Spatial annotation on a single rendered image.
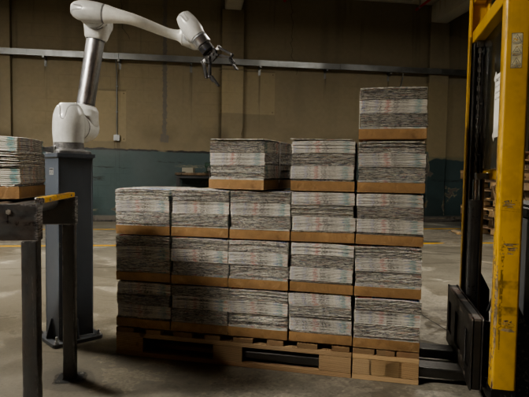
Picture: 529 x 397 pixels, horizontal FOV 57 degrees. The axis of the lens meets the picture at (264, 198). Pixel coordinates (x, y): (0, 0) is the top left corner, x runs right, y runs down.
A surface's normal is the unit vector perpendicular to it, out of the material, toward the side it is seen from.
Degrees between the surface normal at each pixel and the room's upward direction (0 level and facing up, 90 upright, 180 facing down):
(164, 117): 90
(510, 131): 90
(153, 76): 90
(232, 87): 90
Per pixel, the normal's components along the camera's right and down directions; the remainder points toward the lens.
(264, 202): -0.21, 0.04
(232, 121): 0.15, 0.05
